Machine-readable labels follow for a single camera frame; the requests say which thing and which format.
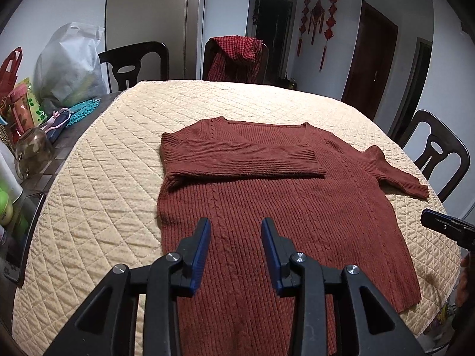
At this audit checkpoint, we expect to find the teal crochet mat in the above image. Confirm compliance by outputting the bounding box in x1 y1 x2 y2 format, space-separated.
64 96 102 127

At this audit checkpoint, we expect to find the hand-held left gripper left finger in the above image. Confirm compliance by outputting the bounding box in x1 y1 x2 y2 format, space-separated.
44 217 212 356

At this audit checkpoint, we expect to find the red checked garment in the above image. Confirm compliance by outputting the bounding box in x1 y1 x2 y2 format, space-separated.
206 35 265 84

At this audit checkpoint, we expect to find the rust red knit sweater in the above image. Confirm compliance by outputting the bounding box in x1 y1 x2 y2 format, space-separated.
156 116 430 356

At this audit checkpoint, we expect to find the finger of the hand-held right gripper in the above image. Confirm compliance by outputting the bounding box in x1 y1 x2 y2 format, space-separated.
421 209 475 250

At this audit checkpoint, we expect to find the green leaf print packet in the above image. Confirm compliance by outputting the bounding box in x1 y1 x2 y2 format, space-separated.
21 77 47 127

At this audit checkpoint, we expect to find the white plastic bag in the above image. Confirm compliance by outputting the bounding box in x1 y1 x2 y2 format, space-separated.
34 22 107 107

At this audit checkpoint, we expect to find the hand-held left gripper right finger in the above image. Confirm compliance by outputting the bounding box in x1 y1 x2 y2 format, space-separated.
261 217 426 356

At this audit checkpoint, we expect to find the black smartphone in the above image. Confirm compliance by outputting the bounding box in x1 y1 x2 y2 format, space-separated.
3 192 47 287

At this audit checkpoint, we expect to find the dark brown wooden door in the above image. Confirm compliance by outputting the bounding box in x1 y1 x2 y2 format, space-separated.
341 0 399 120

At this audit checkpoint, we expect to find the red tote bag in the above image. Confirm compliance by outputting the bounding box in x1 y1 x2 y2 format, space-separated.
0 47 25 99

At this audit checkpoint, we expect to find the pink and blue pouch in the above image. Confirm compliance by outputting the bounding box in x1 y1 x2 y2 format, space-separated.
40 108 71 144

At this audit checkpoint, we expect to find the pink plastic bottle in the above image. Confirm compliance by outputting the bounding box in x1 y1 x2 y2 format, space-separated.
7 83 35 145

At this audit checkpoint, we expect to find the dark wooden chair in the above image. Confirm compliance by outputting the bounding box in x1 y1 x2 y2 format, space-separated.
98 41 170 93
202 36 270 84
402 109 471 203

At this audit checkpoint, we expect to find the grey framed door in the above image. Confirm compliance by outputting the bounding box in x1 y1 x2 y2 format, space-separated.
387 37 433 142

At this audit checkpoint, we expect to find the clear glass cup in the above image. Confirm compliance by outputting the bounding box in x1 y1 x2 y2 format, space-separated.
14 126 56 179

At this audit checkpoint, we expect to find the beige quilted blanket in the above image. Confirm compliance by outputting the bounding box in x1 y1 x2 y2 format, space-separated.
11 79 463 356

